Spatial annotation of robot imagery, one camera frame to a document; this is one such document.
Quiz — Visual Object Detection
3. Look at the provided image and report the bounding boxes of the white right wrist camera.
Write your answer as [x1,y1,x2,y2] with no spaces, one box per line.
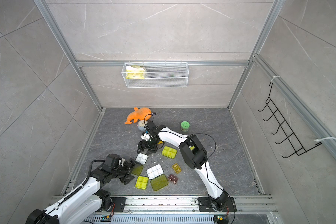
[141,133,150,141]

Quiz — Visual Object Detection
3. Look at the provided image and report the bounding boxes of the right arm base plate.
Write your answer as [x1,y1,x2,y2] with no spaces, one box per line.
[196,197,237,212]

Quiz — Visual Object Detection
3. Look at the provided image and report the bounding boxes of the dark red small pillbox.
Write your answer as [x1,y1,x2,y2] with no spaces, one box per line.
[168,174,179,184]

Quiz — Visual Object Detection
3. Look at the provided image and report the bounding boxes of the white wire wall basket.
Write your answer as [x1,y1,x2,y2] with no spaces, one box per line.
[121,62,189,88]

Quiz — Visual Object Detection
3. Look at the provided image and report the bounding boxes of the amber lid small pillbox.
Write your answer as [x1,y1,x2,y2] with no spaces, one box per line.
[157,142,165,149]

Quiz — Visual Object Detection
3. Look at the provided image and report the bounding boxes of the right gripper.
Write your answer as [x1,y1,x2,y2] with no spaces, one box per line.
[137,138,160,155]

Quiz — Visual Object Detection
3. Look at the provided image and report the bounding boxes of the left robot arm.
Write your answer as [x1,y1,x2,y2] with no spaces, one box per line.
[26,154,139,224]

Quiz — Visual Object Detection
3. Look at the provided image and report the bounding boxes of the green lidded jar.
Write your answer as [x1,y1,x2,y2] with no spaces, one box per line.
[181,121,190,132]

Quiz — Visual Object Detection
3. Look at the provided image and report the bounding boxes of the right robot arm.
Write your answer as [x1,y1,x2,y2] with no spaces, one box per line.
[137,120,232,211]

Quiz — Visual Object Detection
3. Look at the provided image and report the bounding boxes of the metal base rail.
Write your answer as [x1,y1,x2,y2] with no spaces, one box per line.
[41,195,283,224]

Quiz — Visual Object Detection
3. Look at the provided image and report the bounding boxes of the small yellow clear pillbox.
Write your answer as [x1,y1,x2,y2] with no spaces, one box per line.
[172,163,182,174]

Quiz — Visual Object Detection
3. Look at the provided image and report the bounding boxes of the green four-cell pillbox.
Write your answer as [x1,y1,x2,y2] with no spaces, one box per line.
[132,153,148,176]

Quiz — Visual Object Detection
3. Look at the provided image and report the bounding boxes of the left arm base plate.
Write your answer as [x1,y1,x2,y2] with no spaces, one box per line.
[110,197,127,213]

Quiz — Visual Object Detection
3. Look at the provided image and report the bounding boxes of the green lid six-cell pillbox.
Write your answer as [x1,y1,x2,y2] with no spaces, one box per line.
[162,147,177,159]

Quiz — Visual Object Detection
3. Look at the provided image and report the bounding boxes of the black wall hook rack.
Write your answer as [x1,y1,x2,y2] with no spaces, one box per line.
[258,83,322,159]

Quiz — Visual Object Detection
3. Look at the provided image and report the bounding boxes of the orange whale toy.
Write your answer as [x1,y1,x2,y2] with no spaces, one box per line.
[124,107,154,125]

